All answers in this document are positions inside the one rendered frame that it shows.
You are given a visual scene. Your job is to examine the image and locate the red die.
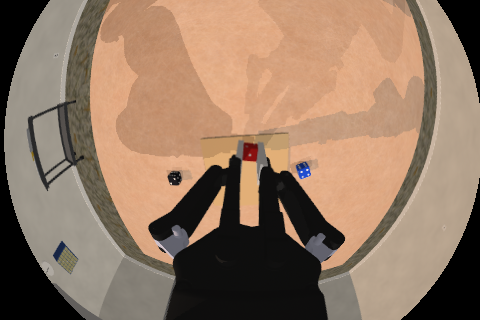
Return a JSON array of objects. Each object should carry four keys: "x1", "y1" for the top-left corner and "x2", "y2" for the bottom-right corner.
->
[{"x1": 243, "y1": 143, "x2": 258, "y2": 162}]

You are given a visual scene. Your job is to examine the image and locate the black die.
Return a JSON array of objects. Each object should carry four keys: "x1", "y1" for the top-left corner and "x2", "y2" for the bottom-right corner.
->
[{"x1": 167, "y1": 172, "x2": 182, "y2": 186}]

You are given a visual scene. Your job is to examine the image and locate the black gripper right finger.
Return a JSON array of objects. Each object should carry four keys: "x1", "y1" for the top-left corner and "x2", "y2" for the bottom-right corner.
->
[{"x1": 256, "y1": 142, "x2": 345, "y2": 268}]

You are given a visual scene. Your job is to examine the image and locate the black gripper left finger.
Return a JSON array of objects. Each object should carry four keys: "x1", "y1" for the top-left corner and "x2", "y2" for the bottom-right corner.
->
[{"x1": 148, "y1": 140, "x2": 244, "y2": 267}]

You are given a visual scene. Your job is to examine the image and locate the blue die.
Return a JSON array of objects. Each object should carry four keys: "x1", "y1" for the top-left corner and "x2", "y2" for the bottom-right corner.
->
[{"x1": 296, "y1": 162, "x2": 311, "y2": 179}]

